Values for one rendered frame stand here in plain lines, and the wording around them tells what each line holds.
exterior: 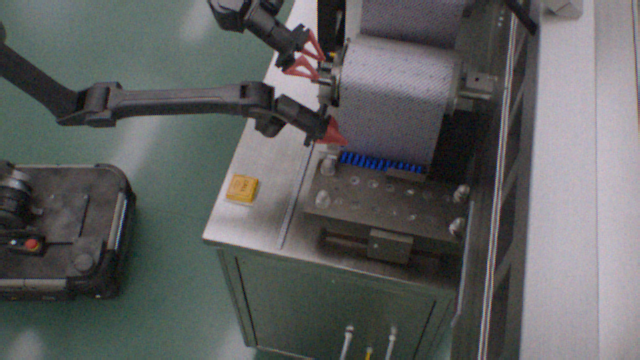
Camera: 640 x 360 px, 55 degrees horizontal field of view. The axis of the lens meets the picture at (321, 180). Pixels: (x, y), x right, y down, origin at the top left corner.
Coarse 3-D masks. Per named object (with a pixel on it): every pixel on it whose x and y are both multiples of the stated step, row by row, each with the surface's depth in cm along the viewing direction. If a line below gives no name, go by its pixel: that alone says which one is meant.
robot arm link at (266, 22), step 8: (256, 0) 134; (264, 0) 134; (248, 8) 133; (256, 8) 132; (264, 8) 135; (272, 8) 135; (248, 16) 132; (256, 16) 131; (264, 16) 132; (272, 16) 134; (248, 24) 132; (256, 24) 132; (264, 24) 132; (272, 24) 133; (256, 32) 133; (264, 32) 133
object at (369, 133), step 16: (352, 112) 144; (368, 112) 142; (352, 128) 149; (368, 128) 147; (384, 128) 146; (400, 128) 144; (416, 128) 143; (432, 128) 142; (352, 144) 154; (368, 144) 152; (384, 144) 151; (400, 144) 149; (416, 144) 148; (432, 144) 146; (400, 160) 154; (416, 160) 153
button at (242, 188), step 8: (232, 176) 165; (240, 176) 165; (248, 176) 165; (232, 184) 164; (240, 184) 164; (248, 184) 164; (256, 184) 164; (232, 192) 162; (240, 192) 162; (248, 192) 162; (240, 200) 163; (248, 200) 162
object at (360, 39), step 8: (360, 40) 150; (368, 40) 150; (376, 40) 150; (384, 40) 150; (392, 40) 150; (392, 48) 148; (400, 48) 148; (408, 48) 148; (416, 48) 148; (424, 48) 148; (432, 48) 148; (440, 48) 149; (440, 56) 147; (448, 56) 147; (456, 56) 147
